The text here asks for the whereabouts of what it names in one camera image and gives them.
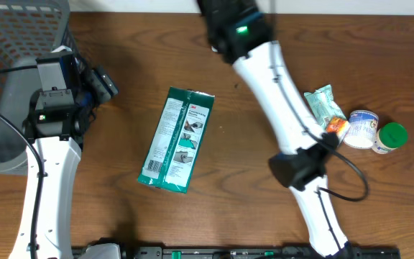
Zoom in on green white pouch packet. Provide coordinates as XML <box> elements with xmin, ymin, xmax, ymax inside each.
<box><xmin>137</xmin><ymin>87</ymin><xmax>215</xmax><ymax>194</ymax></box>

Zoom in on mint green wipes pack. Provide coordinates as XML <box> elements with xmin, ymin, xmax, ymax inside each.
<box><xmin>303</xmin><ymin>84</ymin><xmax>346</xmax><ymax>129</ymax></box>

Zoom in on orange snack box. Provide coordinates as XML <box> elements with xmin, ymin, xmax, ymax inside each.
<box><xmin>326</xmin><ymin>117</ymin><xmax>351</xmax><ymax>142</ymax></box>

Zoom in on white blue label container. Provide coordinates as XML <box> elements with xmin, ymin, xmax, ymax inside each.
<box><xmin>344</xmin><ymin>110</ymin><xmax>379</xmax><ymax>149</ymax></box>

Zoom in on green lid glass jar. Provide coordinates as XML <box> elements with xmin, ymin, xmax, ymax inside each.
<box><xmin>371</xmin><ymin>122</ymin><xmax>408</xmax><ymax>154</ymax></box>

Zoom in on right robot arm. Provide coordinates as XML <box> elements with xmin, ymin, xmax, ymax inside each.
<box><xmin>202</xmin><ymin>8</ymin><xmax>348</xmax><ymax>258</ymax></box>

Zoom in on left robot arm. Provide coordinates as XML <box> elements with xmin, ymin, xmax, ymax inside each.
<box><xmin>9</xmin><ymin>66</ymin><xmax>119</xmax><ymax>258</ymax></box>

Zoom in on grey plastic mesh basket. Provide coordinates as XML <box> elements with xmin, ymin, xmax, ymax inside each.
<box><xmin>0</xmin><ymin>0</ymin><xmax>77</xmax><ymax>175</ymax></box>

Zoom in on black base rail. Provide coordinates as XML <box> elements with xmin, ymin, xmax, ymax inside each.
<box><xmin>72</xmin><ymin>245</ymin><xmax>402</xmax><ymax>259</ymax></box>

